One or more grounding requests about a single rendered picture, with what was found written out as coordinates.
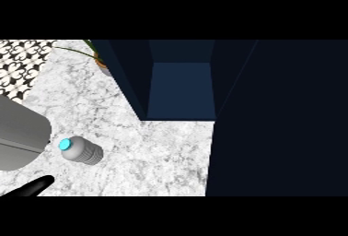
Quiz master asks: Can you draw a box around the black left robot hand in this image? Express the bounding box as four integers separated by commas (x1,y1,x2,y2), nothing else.
0,175,56,197

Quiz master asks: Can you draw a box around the grey water bottle, cyan cap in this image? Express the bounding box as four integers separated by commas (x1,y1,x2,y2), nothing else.
58,136,105,166

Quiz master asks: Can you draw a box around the dark blue open cabinet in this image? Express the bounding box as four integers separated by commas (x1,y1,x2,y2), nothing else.
90,39,260,122

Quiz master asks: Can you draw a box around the dark blue cabinet door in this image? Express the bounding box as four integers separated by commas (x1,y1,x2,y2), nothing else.
204,39,348,197

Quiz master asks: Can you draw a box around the potted green plant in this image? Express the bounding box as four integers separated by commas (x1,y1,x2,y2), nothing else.
53,39,114,77

